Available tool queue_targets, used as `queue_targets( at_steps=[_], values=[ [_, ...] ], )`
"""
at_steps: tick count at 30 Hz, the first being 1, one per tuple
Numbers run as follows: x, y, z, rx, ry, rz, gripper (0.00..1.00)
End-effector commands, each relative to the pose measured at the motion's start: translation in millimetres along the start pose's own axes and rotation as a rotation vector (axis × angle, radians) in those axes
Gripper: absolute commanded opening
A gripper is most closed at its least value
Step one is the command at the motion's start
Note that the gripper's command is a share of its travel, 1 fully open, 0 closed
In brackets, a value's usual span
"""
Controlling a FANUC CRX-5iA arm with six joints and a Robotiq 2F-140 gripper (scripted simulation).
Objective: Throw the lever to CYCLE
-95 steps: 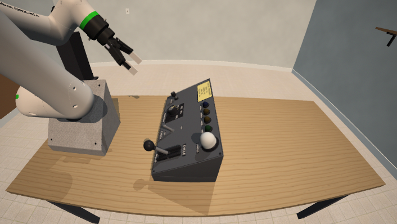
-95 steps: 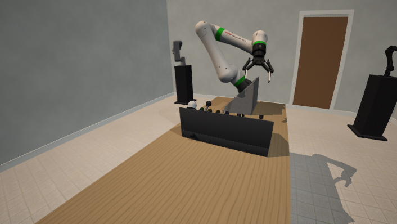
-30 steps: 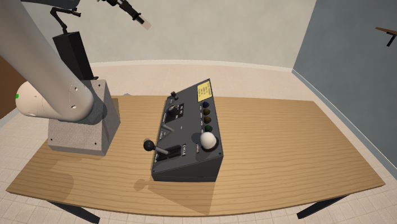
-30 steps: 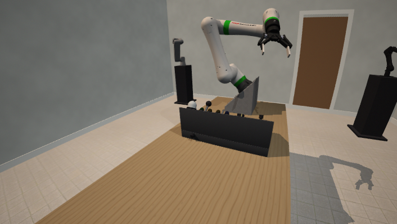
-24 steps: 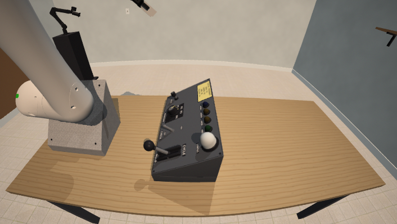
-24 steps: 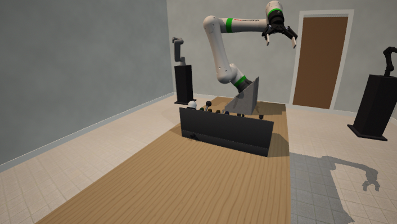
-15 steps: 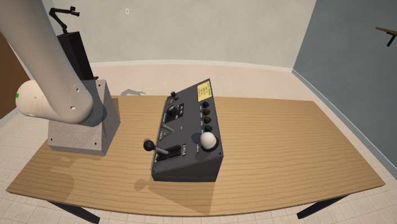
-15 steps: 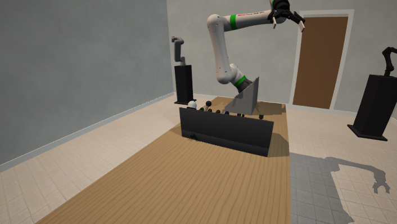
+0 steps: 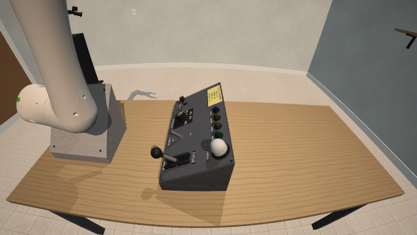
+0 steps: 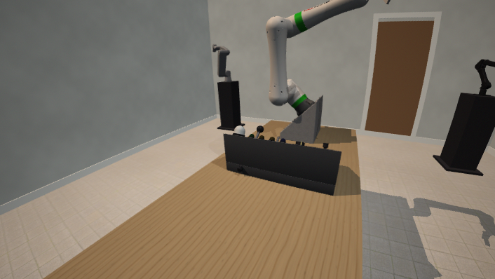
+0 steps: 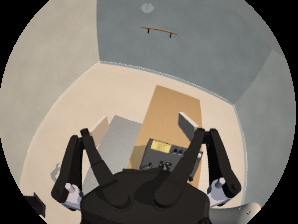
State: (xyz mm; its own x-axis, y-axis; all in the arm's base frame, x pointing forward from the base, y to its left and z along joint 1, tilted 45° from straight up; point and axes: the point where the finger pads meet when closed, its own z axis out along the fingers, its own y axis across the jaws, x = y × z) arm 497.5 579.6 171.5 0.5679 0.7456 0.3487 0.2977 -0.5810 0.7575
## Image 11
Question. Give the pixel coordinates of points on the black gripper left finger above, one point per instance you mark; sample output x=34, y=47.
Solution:
x=65, y=190

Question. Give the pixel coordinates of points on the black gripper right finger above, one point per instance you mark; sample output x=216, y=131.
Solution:
x=223, y=183

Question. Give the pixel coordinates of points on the dark grey control console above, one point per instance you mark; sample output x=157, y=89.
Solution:
x=161, y=154

